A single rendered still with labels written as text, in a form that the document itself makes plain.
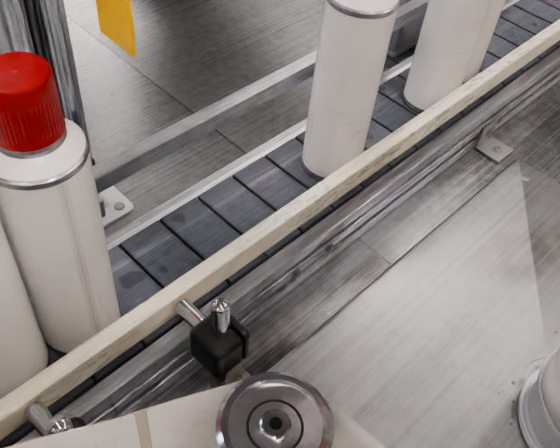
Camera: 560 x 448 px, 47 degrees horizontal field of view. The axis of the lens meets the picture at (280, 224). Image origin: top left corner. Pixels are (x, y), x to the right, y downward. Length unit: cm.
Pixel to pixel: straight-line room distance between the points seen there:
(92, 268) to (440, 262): 27
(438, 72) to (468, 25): 5
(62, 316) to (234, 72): 42
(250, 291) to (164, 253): 7
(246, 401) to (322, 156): 34
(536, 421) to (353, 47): 27
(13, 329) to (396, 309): 26
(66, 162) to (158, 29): 51
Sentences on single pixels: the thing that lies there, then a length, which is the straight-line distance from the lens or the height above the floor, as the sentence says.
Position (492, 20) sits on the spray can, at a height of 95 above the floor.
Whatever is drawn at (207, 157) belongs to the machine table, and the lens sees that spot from 63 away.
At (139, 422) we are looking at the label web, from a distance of 22.
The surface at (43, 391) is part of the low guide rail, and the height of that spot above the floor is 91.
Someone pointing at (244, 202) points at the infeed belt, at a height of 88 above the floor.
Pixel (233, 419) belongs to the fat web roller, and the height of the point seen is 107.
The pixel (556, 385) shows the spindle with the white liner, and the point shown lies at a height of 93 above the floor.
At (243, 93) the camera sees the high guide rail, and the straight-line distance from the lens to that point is 49.
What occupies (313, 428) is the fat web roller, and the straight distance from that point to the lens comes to 21.
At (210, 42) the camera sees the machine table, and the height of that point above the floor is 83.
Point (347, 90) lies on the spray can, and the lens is 48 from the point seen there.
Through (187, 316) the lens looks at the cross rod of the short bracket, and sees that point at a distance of 42.
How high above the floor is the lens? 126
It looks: 48 degrees down
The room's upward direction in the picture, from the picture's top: 7 degrees clockwise
